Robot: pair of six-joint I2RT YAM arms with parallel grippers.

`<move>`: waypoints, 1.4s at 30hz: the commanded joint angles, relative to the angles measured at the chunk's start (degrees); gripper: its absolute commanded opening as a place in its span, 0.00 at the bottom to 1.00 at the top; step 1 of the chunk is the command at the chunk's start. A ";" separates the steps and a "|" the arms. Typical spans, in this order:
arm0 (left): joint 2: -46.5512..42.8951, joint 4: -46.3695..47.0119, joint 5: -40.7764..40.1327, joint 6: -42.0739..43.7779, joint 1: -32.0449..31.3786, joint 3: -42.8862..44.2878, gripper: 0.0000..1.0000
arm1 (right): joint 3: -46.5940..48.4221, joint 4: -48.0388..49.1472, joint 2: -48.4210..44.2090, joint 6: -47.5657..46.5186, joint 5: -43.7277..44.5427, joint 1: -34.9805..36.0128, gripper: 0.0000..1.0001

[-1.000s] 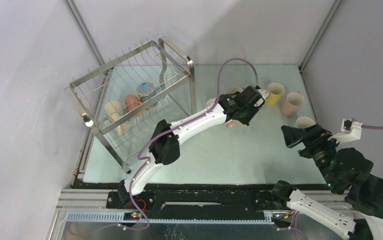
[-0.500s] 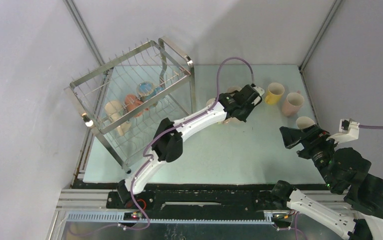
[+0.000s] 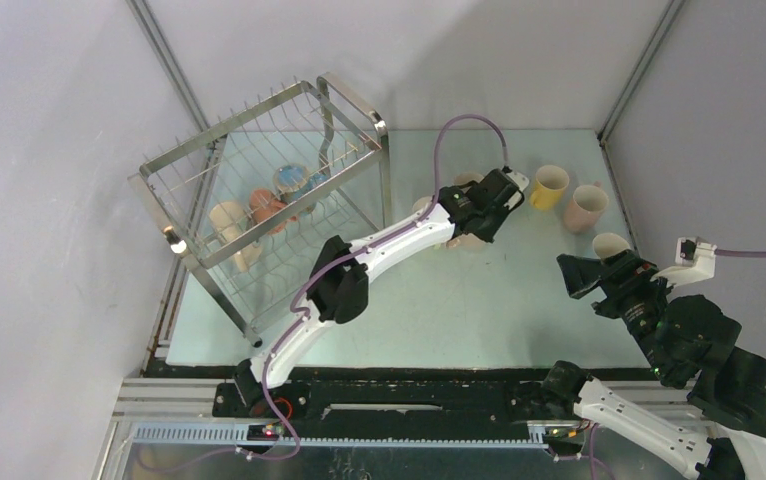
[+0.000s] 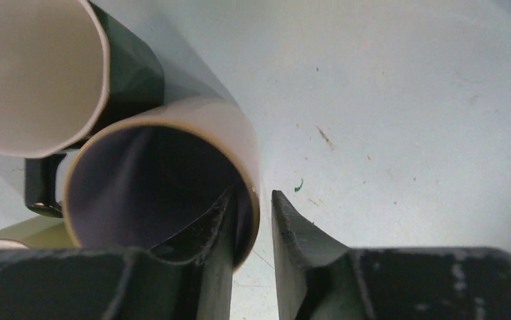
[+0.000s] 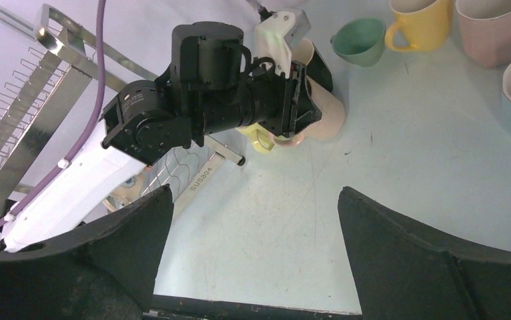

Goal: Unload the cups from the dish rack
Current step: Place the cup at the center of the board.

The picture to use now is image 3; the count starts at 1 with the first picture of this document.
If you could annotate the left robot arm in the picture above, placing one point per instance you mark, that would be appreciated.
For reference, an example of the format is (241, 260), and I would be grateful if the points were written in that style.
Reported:
(338, 289)

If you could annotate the yellow mug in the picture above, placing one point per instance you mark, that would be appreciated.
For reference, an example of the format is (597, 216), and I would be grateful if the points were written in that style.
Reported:
(550, 183)

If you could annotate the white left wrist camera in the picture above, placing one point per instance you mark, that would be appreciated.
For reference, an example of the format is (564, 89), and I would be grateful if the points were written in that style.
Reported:
(520, 180)

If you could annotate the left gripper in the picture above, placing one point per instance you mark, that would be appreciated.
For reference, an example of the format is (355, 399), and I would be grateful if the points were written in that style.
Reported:
(486, 234)

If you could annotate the cream decorated mug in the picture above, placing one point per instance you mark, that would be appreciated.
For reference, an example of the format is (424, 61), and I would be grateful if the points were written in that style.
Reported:
(229, 220)

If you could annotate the steel two-tier dish rack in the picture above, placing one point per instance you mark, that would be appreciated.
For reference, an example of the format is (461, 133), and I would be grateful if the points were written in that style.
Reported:
(324, 125)

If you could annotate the orange-red cup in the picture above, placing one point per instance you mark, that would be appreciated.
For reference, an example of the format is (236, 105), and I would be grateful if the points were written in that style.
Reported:
(263, 204)

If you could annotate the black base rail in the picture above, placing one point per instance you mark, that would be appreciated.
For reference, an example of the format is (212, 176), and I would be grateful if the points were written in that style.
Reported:
(318, 404)

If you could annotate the pink faceted mug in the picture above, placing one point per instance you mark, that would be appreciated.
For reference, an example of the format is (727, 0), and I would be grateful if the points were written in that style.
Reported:
(585, 208)

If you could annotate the large pink mug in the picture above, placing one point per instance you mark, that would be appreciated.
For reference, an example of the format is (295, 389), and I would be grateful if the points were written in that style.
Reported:
(466, 242)

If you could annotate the light blue mug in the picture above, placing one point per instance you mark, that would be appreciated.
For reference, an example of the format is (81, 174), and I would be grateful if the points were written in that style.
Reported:
(608, 244)

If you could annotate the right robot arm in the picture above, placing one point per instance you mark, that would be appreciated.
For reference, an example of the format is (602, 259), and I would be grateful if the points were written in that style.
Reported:
(690, 344)

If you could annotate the black mug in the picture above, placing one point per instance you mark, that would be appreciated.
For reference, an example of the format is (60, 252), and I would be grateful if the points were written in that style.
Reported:
(466, 180)

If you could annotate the blue-rimmed cup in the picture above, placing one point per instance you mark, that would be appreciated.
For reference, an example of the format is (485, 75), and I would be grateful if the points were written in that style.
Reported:
(293, 181)

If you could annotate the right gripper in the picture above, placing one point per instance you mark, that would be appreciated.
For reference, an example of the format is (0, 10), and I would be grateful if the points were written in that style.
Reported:
(618, 274)

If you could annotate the yellow-green mug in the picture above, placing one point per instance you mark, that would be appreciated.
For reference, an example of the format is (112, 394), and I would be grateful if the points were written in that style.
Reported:
(421, 205)

